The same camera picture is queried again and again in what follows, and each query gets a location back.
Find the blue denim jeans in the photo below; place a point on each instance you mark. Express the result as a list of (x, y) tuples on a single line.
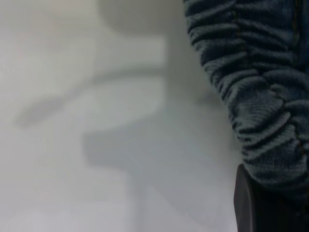
[(253, 72)]

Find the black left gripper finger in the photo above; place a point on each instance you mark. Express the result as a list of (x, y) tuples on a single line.
[(256, 212)]

